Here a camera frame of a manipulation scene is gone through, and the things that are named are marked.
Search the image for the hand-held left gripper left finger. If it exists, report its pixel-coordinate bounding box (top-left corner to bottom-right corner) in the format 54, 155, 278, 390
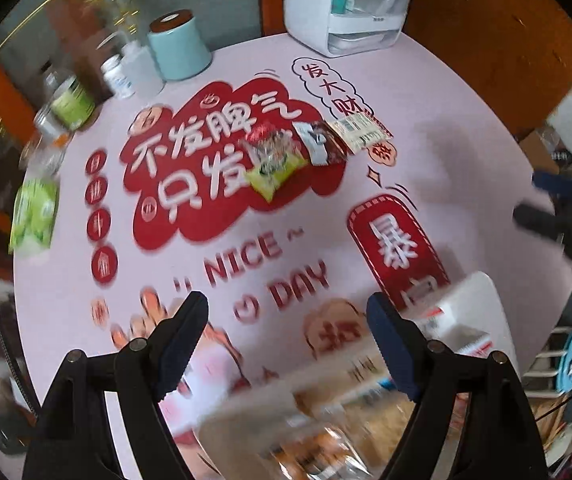
21, 291, 210, 480

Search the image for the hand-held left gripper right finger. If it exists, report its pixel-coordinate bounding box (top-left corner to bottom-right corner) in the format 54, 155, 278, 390
366, 292, 549, 480

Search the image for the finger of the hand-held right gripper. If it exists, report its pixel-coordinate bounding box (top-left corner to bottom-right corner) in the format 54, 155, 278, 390
531, 170, 572, 198
512, 202, 572, 246

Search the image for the puffed rice snack packet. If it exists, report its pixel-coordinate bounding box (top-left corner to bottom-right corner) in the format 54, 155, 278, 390
351, 390, 417, 461

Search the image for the clear packet of orange balls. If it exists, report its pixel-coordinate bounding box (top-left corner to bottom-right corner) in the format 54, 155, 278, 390
266, 425, 362, 480

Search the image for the green snack packet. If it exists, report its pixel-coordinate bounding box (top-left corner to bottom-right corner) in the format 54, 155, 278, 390
245, 152, 312, 205

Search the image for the pale barcode snack packet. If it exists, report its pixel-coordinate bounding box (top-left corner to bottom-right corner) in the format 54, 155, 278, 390
328, 112, 394, 153

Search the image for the dark brown and white packet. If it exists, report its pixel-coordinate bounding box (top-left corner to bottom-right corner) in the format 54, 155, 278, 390
293, 121, 349, 167

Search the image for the red and clear snack packet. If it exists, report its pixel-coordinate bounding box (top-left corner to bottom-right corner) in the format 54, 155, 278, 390
243, 127, 297, 171

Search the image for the pink printed tablecloth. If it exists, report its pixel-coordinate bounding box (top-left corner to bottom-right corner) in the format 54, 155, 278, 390
8, 32, 572, 480

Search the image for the wooden cabinet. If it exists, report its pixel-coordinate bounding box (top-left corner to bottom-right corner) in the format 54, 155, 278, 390
406, 0, 572, 141

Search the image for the green tissue pack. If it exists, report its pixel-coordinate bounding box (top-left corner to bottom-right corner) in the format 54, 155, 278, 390
8, 177, 62, 256

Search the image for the clear glass cup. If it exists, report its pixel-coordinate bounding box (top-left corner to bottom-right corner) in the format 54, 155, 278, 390
18, 135, 69, 181

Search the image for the small clear jar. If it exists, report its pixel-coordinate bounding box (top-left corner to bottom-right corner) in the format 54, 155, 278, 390
31, 105, 74, 146

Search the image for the green label bottle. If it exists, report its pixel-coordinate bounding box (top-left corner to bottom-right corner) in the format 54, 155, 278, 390
41, 67, 99, 131

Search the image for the small white pill bottle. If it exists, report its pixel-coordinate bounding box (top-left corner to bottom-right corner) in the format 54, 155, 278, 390
100, 55, 137, 100

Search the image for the white squeeze bottle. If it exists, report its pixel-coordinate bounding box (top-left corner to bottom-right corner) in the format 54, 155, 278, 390
118, 40, 167, 97

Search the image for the white cosmetics organizer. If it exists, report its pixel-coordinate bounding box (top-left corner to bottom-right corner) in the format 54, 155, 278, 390
276, 0, 424, 58

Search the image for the light blue canister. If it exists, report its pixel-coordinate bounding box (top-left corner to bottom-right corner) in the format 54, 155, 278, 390
147, 9, 213, 82

